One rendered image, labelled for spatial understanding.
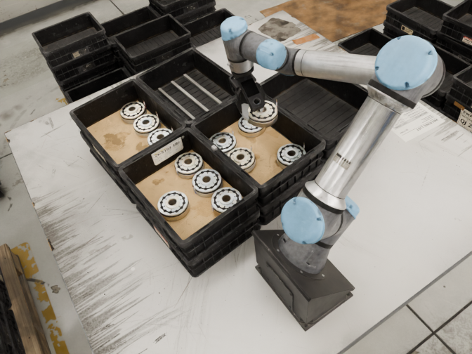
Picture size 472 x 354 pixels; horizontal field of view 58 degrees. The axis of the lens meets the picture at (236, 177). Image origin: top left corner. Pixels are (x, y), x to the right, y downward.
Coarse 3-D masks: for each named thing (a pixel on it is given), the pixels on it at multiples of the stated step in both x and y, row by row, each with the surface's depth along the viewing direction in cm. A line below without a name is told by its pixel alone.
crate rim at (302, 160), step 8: (216, 112) 156; (280, 112) 153; (200, 120) 154; (296, 120) 149; (192, 128) 152; (304, 128) 148; (200, 136) 149; (320, 144) 141; (224, 152) 143; (312, 152) 139; (232, 160) 140; (296, 160) 137; (304, 160) 138; (240, 168) 138; (288, 168) 136; (296, 168) 138; (248, 176) 135; (280, 176) 134; (256, 184) 133; (264, 184) 132; (272, 184) 134
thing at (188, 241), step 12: (180, 132) 151; (192, 132) 150; (204, 144) 146; (144, 156) 145; (216, 156) 142; (120, 168) 142; (252, 192) 131; (240, 204) 128; (156, 216) 128; (228, 216) 128; (168, 228) 125; (204, 228) 124; (180, 240) 122; (192, 240) 123
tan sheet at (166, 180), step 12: (168, 168) 154; (204, 168) 152; (144, 180) 151; (156, 180) 151; (168, 180) 150; (180, 180) 150; (144, 192) 148; (156, 192) 147; (192, 192) 146; (156, 204) 144; (192, 204) 142; (204, 204) 142; (192, 216) 139; (204, 216) 139; (216, 216) 138; (180, 228) 137; (192, 228) 136
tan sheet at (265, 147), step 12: (228, 132) 163; (264, 132) 161; (276, 132) 160; (240, 144) 158; (252, 144) 158; (264, 144) 157; (276, 144) 156; (264, 156) 153; (276, 156) 153; (264, 168) 150; (276, 168) 149; (264, 180) 146
